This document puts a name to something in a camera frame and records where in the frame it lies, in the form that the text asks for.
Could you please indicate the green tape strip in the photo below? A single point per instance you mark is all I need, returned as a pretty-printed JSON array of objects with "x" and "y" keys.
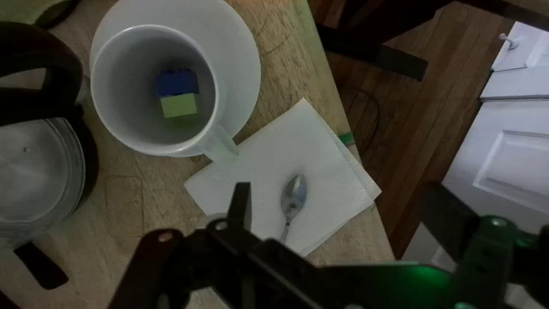
[{"x": 345, "y": 140}]

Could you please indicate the white paper napkin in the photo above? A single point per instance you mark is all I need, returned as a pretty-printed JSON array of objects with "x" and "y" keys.
[{"x": 320, "y": 166}]

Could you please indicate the green toy block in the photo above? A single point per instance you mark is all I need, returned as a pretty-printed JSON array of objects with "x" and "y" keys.
[{"x": 179, "y": 107}]

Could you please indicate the glass coffee pot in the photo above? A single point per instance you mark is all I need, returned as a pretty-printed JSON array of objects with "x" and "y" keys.
[{"x": 35, "y": 173}]

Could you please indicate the blue toy block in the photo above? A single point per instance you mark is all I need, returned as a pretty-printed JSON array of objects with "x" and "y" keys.
[{"x": 177, "y": 83}]

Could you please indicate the metal spoon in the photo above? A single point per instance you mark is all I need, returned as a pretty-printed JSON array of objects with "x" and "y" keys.
[{"x": 294, "y": 195}]

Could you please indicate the white panel door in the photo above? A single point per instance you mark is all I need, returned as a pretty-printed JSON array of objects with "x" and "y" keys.
[{"x": 503, "y": 156}]

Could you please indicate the white saucer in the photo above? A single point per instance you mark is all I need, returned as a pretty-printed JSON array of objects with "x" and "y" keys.
[{"x": 241, "y": 58}]

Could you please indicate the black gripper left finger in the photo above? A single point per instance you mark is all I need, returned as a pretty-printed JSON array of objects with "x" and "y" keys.
[{"x": 172, "y": 259}]

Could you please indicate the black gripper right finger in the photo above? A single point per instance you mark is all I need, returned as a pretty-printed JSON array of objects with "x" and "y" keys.
[{"x": 486, "y": 252}]

